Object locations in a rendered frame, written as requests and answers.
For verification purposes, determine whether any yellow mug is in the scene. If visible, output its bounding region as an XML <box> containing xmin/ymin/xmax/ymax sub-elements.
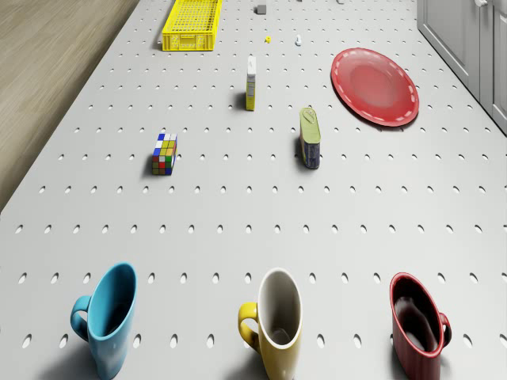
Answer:
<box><xmin>237</xmin><ymin>267</ymin><xmax>304</xmax><ymax>380</ymax></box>

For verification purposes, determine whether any white cabinet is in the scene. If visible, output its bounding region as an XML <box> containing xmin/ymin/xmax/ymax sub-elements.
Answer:
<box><xmin>416</xmin><ymin>0</ymin><xmax>507</xmax><ymax>138</ymax></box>

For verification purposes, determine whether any yellow basket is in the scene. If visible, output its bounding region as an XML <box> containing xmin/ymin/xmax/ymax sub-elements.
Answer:
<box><xmin>161</xmin><ymin>0</ymin><xmax>223</xmax><ymax>52</ymax></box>

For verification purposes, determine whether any red mug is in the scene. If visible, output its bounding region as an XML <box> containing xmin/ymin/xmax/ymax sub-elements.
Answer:
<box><xmin>389</xmin><ymin>272</ymin><xmax>452</xmax><ymax>380</ymax></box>

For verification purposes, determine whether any puzzle cube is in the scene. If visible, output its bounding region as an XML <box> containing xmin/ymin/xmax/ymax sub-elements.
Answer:
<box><xmin>151</xmin><ymin>133</ymin><xmax>178</xmax><ymax>177</ymax></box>

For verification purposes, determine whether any blue mug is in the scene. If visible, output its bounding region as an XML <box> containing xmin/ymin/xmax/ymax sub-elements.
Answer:
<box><xmin>70</xmin><ymin>261</ymin><xmax>138</xmax><ymax>380</ymax></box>

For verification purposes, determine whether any red plate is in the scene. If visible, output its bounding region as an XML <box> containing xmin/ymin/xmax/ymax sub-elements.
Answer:
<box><xmin>330</xmin><ymin>47</ymin><xmax>420</xmax><ymax>128</ymax></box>

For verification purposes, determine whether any flat-sided can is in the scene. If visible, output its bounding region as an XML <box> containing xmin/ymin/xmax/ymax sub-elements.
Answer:
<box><xmin>299</xmin><ymin>106</ymin><xmax>321</xmax><ymax>170</ymax></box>

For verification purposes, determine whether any yellow white carton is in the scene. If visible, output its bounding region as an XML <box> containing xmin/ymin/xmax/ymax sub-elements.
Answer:
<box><xmin>245</xmin><ymin>55</ymin><xmax>257</xmax><ymax>112</ymax></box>

